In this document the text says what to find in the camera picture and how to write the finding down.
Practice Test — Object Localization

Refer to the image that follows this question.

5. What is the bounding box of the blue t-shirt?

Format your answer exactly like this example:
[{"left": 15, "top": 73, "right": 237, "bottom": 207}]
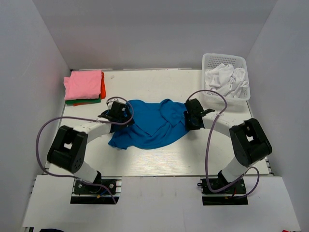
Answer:
[{"left": 108, "top": 99, "right": 188, "bottom": 149}]

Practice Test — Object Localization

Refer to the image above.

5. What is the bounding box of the white t-shirt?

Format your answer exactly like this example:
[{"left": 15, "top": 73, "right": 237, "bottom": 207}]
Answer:
[{"left": 203, "top": 63, "right": 249, "bottom": 98}]

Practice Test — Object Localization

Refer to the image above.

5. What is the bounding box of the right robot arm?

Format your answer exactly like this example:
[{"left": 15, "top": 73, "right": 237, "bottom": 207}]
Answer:
[{"left": 184, "top": 99, "right": 272, "bottom": 193}]

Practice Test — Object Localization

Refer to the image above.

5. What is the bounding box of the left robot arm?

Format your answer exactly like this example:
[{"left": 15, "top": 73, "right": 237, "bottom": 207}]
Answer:
[{"left": 47, "top": 100, "right": 134, "bottom": 193}]

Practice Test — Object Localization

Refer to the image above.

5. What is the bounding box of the orange folded t-shirt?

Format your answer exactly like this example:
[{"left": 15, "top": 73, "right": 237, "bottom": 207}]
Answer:
[{"left": 72, "top": 72, "right": 107, "bottom": 107}]

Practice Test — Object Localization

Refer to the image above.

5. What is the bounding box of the green folded t-shirt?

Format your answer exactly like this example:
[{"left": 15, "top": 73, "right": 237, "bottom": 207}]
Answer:
[{"left": 65, "top": 97, "right": 101, "bottom": 106}]

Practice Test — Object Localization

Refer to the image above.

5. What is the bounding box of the pink folded t-shirt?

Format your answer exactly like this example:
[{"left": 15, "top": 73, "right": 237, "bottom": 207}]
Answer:
[{"left": 63, "top": 70, "right": 102, "bottom": 101}]

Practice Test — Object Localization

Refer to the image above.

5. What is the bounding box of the white plastic basket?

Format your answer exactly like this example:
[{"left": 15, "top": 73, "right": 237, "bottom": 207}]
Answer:
[{"left": 201, "top": 53, "right": 251, "bottom": 112}]

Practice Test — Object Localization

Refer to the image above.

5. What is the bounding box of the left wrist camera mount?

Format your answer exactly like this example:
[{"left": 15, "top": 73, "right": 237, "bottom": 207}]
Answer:
[{"left": 106, "top": 97, "right": 118, "bottom": 107}]

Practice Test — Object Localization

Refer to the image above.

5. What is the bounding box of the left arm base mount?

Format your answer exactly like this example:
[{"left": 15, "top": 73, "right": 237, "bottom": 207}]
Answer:
[{"left": 70, "top": 177, "right": 122, "bottom": 205}]

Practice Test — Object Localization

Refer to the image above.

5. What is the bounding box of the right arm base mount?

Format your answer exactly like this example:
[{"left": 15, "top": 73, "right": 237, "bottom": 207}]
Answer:
[{"left": 197, "top": 178, "right": 248, "bottom": 206}]

